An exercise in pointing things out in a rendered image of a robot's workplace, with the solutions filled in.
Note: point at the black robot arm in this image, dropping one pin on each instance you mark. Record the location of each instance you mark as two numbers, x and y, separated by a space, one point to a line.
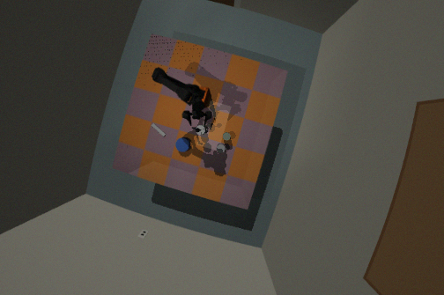
183 91

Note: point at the glass french press with plunger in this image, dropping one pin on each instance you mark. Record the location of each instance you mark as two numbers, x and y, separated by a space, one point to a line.
200 130

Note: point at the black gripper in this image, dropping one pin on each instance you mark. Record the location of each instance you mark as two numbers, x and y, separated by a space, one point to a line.
187 114

